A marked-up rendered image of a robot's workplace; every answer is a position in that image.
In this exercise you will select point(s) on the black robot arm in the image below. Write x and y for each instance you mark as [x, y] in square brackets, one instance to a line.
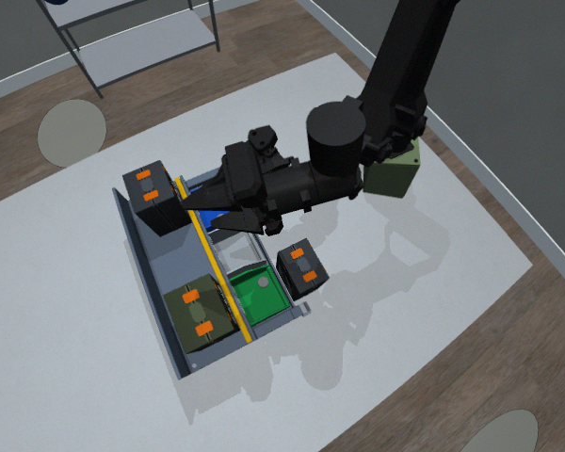
[337, 132]

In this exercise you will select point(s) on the grey bin rack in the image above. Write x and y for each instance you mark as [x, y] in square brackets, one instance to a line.
[168, 262]

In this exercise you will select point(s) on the yellow flat bar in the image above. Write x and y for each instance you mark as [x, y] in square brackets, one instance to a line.
[215, 266]

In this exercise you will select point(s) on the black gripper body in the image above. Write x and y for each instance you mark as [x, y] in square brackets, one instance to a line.
[289, 189]

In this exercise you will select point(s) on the dark green case with orange latches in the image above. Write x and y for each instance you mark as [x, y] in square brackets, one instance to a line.
[200, 313]

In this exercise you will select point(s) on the green open bin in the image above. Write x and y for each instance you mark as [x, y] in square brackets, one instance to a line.
[259, 303]

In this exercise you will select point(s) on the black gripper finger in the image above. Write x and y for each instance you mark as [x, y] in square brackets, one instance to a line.
[246, 221]
[213, 196]

